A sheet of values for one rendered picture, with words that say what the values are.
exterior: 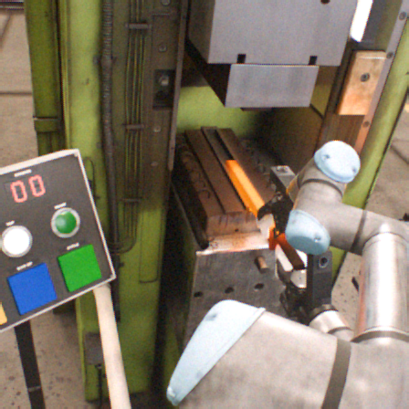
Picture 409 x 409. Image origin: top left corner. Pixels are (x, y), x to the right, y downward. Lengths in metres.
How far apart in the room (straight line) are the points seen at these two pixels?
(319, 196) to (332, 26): 0.39
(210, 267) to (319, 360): 0.78
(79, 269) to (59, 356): 1.14
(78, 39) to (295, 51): 0.45
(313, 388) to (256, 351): 0.06
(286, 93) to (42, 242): 0.58
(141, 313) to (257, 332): 1.15
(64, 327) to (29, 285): 1.25
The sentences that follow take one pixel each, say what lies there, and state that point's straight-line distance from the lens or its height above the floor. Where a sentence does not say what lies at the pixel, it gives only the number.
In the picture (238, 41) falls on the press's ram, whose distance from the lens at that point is 0.96.
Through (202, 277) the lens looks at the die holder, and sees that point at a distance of 1.21.
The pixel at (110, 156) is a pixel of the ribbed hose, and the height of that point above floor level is 1.09.
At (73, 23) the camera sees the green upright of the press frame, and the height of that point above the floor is 1.40.
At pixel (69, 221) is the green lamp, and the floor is 1.09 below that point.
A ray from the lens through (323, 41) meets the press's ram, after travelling 1.04.
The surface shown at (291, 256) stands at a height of 1.03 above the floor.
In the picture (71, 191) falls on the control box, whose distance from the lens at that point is 0.96.
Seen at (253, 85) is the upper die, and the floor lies 1.32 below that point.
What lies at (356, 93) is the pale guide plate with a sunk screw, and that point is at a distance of 1.30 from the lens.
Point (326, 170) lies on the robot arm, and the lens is 0.82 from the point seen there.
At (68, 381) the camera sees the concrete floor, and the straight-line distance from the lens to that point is 2.02.
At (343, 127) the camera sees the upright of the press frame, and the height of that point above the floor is 1.14.
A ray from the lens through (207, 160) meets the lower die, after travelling 1.36.
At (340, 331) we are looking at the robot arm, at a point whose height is 1.04.
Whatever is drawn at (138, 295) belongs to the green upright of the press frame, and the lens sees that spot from 1.51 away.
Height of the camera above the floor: 1.69
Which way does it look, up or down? 36 degrees down
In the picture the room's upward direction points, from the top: 8 degrees clockwise
